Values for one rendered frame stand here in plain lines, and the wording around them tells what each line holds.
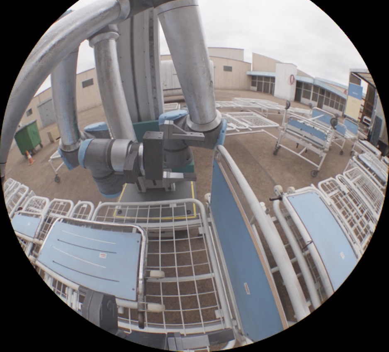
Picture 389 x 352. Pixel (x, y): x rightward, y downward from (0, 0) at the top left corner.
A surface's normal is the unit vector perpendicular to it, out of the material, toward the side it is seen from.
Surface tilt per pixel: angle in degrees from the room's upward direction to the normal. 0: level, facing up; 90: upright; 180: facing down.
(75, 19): 81
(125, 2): 121
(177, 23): 117
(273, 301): 90
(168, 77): 88
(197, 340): 10
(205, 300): 0
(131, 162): 25
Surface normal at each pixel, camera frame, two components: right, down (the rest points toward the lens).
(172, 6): -0.09, 0.86
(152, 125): 0.08, 0.53
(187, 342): 0.14, -0.85
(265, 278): -0.99, 0.10
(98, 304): 0.07, -0.99
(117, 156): 0.18, 0.06
